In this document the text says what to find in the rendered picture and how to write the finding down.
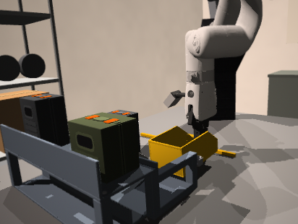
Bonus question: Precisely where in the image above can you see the yellow bin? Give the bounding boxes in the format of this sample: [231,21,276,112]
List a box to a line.
[148,126,218,168]

